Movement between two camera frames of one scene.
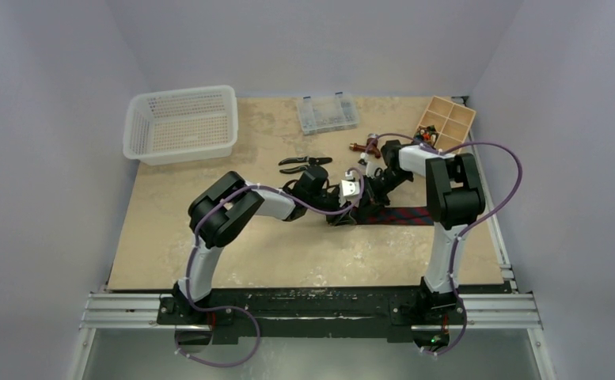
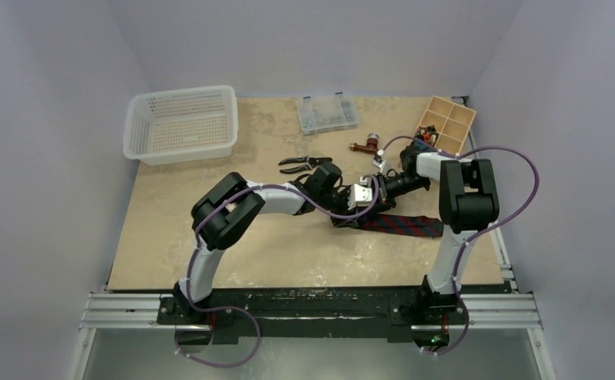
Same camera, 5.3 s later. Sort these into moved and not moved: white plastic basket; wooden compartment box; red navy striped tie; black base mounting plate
Moved: red navy striped tie
Not moved: black base mounting plate; wooden compartment box; white plastic basket
